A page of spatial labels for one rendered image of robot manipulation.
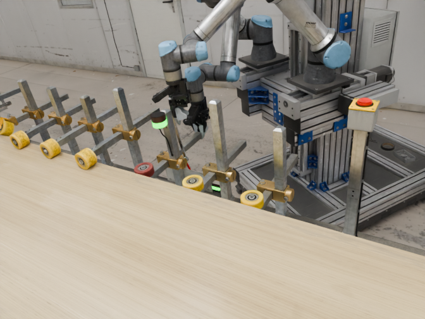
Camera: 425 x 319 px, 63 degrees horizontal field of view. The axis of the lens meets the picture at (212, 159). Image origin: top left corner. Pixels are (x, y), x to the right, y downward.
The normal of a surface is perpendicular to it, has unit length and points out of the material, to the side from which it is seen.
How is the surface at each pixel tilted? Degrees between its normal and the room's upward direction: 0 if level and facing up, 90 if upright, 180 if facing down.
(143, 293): 0
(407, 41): 90
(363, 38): 90
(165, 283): 0
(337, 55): 96
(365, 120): 90
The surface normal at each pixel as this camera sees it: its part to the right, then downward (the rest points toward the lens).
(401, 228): -0.12, -0.84
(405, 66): -0.56, 0.50
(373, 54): 0.43, 0.44
